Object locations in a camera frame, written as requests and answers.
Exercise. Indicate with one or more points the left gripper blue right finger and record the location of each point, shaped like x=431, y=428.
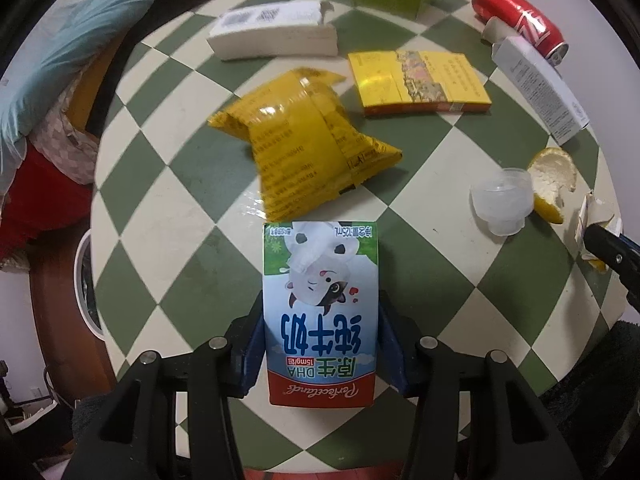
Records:
x=391, y=346

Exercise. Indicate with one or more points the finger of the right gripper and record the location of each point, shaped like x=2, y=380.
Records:
x=621, y=254

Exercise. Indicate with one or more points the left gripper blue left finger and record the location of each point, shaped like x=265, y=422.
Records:
x=252, y=346

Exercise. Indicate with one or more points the blue white milk carton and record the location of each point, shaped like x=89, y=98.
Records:
x=320, y=303

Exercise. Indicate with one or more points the yellow citrus peel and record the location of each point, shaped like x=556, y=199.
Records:
x=552, y=171

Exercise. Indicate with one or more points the clear plastic cup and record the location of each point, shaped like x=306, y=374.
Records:
x=504, y=201

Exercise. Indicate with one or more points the white slim box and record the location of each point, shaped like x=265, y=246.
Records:
x=542, y=87

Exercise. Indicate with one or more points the yellow snack bag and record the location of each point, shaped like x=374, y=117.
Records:
x=305, y=149

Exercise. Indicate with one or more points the red cola can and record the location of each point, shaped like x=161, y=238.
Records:
x=521, y=16

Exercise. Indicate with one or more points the white tissue pack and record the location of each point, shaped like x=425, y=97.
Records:
x=292, y=28

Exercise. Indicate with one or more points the white trash bin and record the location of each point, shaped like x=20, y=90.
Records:
x=83, y=287

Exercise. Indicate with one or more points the small citrus peel piece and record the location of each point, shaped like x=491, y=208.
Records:
x=595, y=212

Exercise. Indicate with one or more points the red bed sheet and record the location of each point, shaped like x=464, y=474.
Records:
x=40, y=199

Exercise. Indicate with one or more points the checkered mattress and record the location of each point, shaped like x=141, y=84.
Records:
x=71, y=150

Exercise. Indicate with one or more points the green checkered tablecloth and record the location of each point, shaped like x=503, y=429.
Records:
x=176, y=218

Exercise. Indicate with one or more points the yellow flat box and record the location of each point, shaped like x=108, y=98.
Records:
x=412, y=82

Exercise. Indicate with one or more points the light blue duvet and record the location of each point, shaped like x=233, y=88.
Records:
x=90, y=26

